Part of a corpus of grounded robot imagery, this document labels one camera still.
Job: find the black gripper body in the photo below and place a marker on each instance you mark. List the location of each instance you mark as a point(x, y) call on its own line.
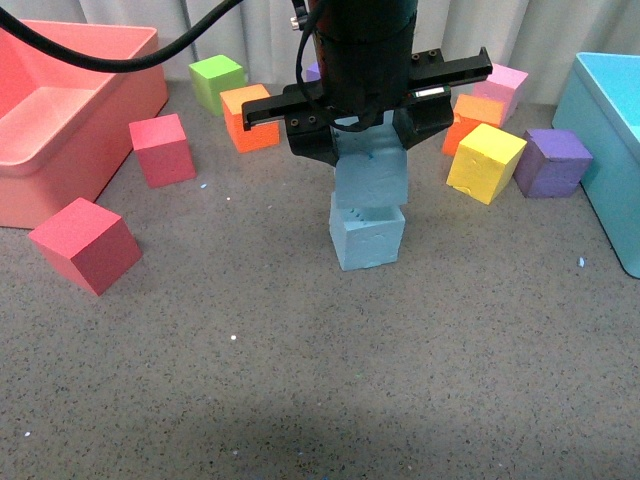
point(366, 63)

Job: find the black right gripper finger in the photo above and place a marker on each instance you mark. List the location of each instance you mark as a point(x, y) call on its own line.
point(422, 115)

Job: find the light blue base cube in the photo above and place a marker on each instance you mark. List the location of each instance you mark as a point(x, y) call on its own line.
point(365, 237)

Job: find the pink plastic bin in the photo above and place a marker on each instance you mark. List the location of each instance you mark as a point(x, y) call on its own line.
point(64, 130)

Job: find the white curtain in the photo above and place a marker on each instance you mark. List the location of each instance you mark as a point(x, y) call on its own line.
point(540, 38)

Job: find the orange foam cube left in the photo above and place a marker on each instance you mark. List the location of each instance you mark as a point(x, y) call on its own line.
point(258, 137)

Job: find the purple foam cube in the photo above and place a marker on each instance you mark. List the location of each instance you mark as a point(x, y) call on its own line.
point(312, 73)
point(552, 164)

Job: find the dark red foam cube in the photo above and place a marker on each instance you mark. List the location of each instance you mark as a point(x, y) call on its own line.
point(162, 150)

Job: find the green foam cube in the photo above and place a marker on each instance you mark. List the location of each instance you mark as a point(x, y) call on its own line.
point(214, 75)

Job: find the orange foam cube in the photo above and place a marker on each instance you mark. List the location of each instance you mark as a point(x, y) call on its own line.
point(258, 137)
point(469, 112)

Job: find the light blue foam cube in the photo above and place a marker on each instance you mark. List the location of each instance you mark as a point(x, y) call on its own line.
point(372, 170)

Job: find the pink foam cube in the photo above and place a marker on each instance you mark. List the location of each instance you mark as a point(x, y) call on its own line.
point(505, 85)

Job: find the yellow foam cube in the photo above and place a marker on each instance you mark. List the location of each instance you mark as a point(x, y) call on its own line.
point(484, 162)

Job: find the purple foam cube rear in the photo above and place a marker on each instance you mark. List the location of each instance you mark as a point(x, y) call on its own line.
point(312, 73)

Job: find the light blue plastic bin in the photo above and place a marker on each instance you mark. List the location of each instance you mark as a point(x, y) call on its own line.
point(600, 104)

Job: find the purple foam cube right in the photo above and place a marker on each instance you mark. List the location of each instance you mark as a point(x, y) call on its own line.
point(552, 164)

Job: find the red foam cube front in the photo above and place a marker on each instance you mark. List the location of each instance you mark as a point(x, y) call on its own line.
point(87, 244)

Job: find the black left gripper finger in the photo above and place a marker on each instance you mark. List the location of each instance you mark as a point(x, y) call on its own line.
point(311, 137)

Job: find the orange foam cube right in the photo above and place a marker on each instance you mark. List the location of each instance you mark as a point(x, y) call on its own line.
point(469, 112)

